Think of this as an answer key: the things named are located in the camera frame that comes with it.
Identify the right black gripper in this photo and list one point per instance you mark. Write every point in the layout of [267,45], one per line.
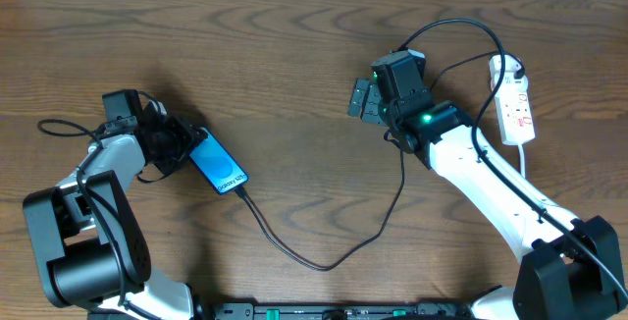
[372,105]

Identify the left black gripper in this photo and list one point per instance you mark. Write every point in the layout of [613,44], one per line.
[182,139]

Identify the blue Galaxy smartphone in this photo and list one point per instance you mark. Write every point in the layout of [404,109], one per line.
[217,165]

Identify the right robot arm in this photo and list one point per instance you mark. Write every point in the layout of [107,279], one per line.
[568,268]

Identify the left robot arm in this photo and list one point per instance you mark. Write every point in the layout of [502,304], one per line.
[88,247]

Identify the white USB charger plug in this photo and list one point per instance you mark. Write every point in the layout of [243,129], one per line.
[510,65]

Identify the white power strip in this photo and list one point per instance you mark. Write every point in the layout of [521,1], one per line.
[514,114]

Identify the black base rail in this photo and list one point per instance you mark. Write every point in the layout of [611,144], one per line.
[422,310]

